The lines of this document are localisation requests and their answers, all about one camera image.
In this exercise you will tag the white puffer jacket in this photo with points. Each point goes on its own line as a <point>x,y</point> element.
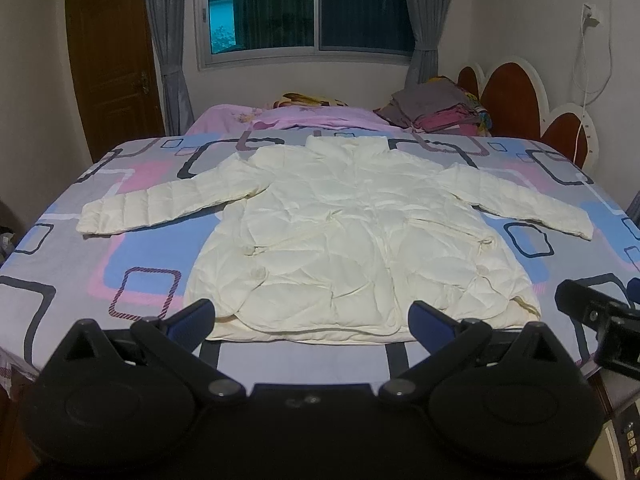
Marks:
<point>332,241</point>

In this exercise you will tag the stack of folded clothes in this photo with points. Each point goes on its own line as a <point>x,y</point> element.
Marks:
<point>438,105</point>

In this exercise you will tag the yellow patterned cloth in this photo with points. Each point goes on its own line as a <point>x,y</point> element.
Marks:
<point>300,99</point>

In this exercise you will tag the red white headboard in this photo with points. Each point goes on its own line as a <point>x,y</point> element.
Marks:
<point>517,102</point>

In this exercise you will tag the grey curtain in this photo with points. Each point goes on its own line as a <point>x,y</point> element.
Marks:
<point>166,18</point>
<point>427,19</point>

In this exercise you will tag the right grey curtain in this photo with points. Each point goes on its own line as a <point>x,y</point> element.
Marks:
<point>427,19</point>

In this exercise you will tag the pink blanket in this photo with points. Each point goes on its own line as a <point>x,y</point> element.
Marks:
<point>234,119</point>

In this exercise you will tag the window with grey frame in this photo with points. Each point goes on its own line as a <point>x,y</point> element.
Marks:
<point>246,31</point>

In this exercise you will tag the brown wooden door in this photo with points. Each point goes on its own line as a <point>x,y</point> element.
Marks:
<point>113,71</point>

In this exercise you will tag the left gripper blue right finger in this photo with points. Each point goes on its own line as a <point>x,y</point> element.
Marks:
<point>452,346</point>

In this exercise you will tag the patterned grey pink bedsheet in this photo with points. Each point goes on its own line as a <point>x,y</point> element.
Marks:
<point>55,277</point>

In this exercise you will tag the left grey curtain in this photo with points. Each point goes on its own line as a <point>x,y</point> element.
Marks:
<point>166,18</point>

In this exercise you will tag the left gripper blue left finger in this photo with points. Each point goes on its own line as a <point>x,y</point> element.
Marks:
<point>170,344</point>

